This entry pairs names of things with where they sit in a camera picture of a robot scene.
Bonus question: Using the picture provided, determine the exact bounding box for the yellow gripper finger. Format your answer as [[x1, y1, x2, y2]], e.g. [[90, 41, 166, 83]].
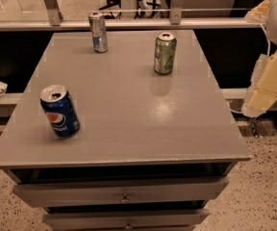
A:
[[244, 0, 272, 24], [241, 50, 277, 117]]

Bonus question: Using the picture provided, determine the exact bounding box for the blue pepsi can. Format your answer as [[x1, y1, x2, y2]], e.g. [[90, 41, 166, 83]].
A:
[[40, 85, 80, 138]]

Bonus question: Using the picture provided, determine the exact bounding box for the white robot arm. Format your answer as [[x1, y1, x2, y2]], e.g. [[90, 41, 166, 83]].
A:
[[241, 0, 277, 117]]

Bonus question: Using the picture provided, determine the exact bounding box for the green soda can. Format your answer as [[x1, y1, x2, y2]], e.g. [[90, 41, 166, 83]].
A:
[[154, 32, 177, 75]]

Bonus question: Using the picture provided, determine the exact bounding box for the silver blue redbull can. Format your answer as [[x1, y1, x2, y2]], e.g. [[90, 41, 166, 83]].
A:
[[88, 12, 108, 53]]

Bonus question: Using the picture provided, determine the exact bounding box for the grey metal railing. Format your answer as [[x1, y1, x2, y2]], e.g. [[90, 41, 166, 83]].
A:
[[0, 0, 262, 32]]

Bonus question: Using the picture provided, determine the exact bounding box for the grey drawer cabinet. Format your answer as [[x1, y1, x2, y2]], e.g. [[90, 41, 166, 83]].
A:
[[0, 29, 252, 231]]

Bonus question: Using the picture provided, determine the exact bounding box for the lower grey drawer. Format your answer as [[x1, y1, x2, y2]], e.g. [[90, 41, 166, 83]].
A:
[[43, 209, 209, 231]]

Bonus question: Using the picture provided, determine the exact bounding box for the grey drawer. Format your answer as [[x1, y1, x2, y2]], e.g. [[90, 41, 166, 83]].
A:
[[43, 209, 209, 231], [13, 177, 229, 207]]

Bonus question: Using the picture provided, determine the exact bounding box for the top grey drawer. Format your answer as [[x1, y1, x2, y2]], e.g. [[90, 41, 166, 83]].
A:
[[13, 177, 229, 207]]

